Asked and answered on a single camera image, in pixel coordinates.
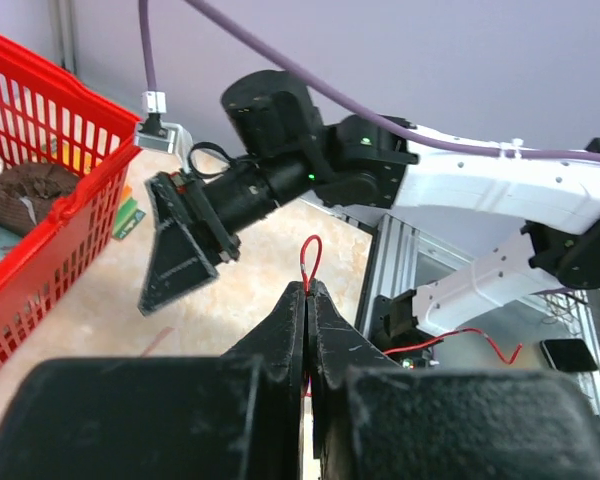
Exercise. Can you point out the grey aluminium frame rail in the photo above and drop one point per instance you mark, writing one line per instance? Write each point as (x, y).
(393, 258)

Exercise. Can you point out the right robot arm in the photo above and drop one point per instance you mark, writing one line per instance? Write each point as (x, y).
(290, 151)

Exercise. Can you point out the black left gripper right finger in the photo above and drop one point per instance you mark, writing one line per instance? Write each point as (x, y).
(374, 419)

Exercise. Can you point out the colourful sponge pack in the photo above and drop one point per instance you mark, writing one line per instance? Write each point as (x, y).
(128, 216)

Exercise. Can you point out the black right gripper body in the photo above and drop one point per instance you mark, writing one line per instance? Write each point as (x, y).
(204, 222)

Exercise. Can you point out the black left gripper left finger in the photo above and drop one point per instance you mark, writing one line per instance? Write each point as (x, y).
(234, 416)

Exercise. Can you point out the black smartphone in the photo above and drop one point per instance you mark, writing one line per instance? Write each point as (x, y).
(568, 355)

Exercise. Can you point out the red plastic shopping basket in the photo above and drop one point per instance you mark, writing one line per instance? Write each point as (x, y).
(67, 149)

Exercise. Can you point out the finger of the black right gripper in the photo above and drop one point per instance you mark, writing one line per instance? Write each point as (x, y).
(178, 264)

